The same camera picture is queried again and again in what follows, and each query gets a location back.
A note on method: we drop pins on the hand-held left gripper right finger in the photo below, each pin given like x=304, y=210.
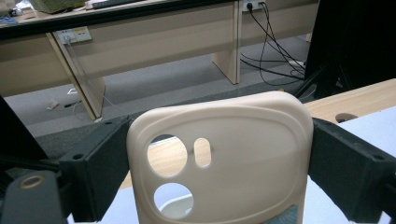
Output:
x=351, y=174

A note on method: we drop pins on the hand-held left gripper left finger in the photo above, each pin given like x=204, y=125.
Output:
x=93, y=174

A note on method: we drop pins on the white plastic box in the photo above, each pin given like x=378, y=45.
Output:
x=174, y=207

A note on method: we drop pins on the beige illustrated phone case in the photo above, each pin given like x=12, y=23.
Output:
x=249, y=161

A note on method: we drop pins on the white table sheet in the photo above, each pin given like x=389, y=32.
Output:
x=373, y=130

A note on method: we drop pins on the black pen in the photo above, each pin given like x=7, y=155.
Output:
x=72, y=104

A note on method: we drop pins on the small white floor object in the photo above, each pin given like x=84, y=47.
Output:
x=52, y=104

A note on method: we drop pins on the white paper scrap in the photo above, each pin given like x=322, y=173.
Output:
x=72, y=91

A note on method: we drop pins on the black curtain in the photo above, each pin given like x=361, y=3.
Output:
x=355, y=37
x=15, y=133

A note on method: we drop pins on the black metal stand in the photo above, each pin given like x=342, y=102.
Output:
x=320, y=81

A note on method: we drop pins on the long beige wooden desk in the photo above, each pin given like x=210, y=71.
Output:
x=155, y=40

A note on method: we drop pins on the black keyboard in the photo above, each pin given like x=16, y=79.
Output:
x=115, y=3

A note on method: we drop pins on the woven basket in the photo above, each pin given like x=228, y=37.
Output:
x=56, y=5

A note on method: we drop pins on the white wall socket yellow label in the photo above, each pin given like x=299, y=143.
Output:
x=73, y=34

